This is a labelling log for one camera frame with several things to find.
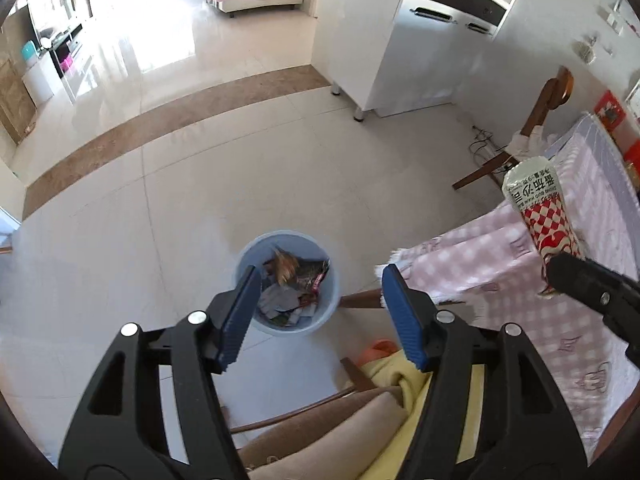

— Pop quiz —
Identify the red white checkered wrapper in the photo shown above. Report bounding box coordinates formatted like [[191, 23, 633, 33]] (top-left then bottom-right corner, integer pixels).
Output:
[[502, 156, 585, 296]]

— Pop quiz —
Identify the light blue trash bin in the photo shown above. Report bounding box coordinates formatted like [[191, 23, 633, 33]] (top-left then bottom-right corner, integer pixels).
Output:
[[236, 231, 340, 336]]

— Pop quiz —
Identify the pink grey checkered tablecloth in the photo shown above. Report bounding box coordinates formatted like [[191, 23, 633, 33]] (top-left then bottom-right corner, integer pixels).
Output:
[[390, 115, 639, 454]]

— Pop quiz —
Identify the yellow cloth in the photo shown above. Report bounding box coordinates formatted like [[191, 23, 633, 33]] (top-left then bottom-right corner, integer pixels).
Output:
[[360, 350, 485, 480]]

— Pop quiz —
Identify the brown chair with cushion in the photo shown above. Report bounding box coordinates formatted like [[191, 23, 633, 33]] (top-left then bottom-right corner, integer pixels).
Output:
[[216, 309, 408, 479]]

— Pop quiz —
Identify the white sideboard cabinet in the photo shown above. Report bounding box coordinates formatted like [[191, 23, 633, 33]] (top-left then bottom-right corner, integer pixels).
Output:
[[311, 0, 515, 120]]

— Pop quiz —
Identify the tv stand unit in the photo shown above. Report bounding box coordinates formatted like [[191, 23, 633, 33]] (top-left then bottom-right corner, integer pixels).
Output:
[[15, 6, 82, 107]]

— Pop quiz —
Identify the red photo frame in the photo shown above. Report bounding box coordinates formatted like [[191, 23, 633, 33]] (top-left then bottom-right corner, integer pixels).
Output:
[[593, 90, 626, 133]]

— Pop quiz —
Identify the wooden chair by wall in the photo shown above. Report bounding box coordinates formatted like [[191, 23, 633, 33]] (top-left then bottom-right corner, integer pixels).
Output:
[[452, 66, 574, 191]]

